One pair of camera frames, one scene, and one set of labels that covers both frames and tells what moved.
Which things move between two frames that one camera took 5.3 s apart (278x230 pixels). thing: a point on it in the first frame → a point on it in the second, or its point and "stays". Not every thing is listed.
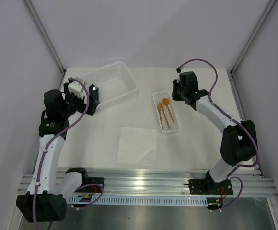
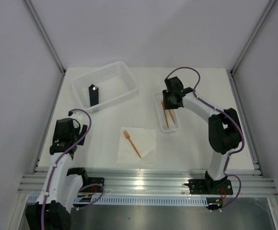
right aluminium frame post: (253, 37) stays
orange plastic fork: (158, 107) → (125, 132)
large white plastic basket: (115, 82) stays
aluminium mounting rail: (248, 183) stays
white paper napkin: (137, 145) stays
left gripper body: (73, 103) → (75, 135)
